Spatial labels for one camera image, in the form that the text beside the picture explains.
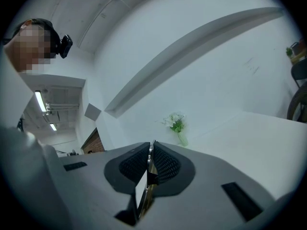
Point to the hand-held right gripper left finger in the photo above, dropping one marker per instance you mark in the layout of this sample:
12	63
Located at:
96	188

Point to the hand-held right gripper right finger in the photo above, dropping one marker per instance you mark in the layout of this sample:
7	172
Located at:
204	176

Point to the pale green vase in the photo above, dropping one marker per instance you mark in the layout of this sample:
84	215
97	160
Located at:
183	139

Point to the white table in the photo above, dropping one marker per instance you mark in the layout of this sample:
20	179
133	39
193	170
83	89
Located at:
251	147

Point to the white artificial flower bouquet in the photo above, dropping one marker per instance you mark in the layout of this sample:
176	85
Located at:
173	121

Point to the long ceiling light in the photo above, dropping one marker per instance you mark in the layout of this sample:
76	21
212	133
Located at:
53	127
40	101

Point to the dark wicker chair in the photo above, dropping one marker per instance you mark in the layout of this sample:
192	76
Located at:
299	104

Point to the black folding chair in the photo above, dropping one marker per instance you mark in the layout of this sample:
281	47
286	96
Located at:
301	72

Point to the small potted plant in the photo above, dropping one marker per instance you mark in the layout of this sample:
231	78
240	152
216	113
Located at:
289	52

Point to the wooden side table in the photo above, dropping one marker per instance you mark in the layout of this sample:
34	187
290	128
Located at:
299	56

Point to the person's head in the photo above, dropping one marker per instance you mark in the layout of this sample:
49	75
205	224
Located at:
31	47

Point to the black head-mounted camera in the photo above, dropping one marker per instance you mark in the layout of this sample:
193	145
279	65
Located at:
66	46

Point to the dark box with frame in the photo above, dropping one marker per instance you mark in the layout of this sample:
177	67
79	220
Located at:
295	47

